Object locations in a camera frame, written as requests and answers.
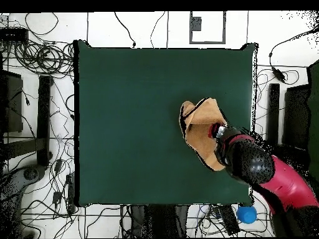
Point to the tan terry towel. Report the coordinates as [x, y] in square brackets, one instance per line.
[199, 139]

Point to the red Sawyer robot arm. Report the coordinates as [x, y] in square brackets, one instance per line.
[286, 181]

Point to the flat black device box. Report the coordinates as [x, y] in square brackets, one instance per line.
[13, 34]

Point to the dark rectangular box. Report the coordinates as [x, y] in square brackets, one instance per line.
[11, 99]
[296, 117]

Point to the blue plastic cup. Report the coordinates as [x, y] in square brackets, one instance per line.
[246, 214]

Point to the long black power strip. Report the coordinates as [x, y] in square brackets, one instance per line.
[229, 220]

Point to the black stand column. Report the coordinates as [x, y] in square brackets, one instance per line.
[159, 221]

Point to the small dark grey box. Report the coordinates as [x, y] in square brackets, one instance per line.
[196, 23]

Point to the dark green table cloth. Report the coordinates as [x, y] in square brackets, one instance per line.
[112, 74]

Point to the black power strip with plugs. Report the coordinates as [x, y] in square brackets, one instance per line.
[71, 194]

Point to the small black power adapter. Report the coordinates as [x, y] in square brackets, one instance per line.
[56, 198]
[58, 165]

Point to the grey square floor frame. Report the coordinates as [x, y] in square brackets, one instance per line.
[206, 42]

